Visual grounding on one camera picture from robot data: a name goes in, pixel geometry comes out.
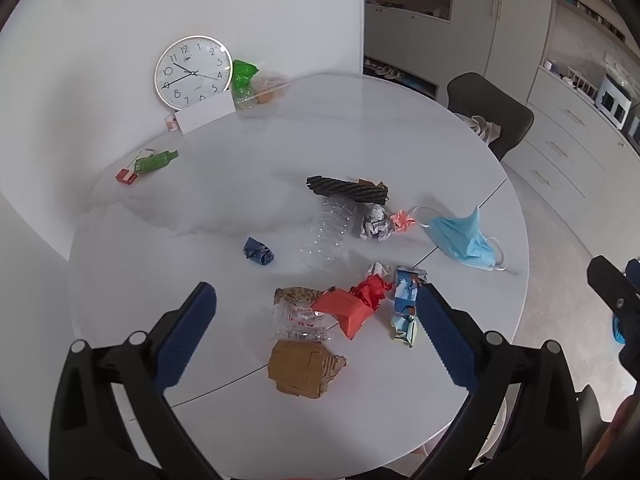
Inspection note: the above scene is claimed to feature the blue yellow carton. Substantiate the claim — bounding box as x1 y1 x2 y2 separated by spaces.
390 266 427 348

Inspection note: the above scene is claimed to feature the small white paper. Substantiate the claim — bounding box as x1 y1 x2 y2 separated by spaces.
367 261 395 281

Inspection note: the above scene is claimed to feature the brown snack wrapper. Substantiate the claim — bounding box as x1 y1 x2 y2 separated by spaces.
357 179 386 188

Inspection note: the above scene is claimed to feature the blue face mask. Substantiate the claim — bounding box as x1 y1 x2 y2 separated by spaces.
410 206 506 271

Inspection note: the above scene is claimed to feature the brown cardboard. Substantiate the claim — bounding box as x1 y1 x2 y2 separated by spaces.
268 339 347 399

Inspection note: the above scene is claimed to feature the dark grey chair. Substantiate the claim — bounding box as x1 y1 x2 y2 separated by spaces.
447 73 535 160

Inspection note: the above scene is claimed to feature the grey newspaper ball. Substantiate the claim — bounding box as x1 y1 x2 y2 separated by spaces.
360 204 395 242

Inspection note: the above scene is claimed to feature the white card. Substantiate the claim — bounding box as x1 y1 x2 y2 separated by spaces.
175 91 235 134

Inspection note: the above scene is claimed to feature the clear bag with snack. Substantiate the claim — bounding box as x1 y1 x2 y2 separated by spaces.
233 70 292 110

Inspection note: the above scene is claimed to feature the white round wall clock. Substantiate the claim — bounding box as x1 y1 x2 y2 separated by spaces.
154 35 233 110

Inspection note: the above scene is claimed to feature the small red box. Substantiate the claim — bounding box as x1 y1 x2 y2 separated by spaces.
115 168 138 185

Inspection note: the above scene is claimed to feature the blue plastic bag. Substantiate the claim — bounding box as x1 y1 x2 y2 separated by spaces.
612 315 626 344

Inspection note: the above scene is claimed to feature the red paper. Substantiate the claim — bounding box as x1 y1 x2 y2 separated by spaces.
311 288 374 340

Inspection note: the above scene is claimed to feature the clear plastic cup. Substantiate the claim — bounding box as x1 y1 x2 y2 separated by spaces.
299 197 364 270

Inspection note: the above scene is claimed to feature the dark blue wrapper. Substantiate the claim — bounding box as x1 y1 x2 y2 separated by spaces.
243 237 274 266

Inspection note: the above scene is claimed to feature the pink paper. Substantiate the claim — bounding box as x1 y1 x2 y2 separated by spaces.
390 209 416 233

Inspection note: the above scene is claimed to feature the small pink box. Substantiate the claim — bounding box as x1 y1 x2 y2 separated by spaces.
165 115 180 132

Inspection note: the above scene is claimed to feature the clear plastic snack bag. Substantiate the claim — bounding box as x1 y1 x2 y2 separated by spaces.
273 286 333 342

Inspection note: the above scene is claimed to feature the red paper ball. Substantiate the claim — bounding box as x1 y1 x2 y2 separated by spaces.
349 274 392 311

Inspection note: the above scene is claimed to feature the white drawer cabinet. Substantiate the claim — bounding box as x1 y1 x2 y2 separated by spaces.
504 67 639 246

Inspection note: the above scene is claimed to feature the beige cloth on chair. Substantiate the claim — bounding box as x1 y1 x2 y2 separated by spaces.
456 113 501 144

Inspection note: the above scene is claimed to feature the white tall cupboard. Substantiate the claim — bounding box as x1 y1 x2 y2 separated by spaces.
363 0 552 103

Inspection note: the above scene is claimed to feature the green plastic bag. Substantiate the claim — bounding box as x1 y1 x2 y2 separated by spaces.
232 60 259 93

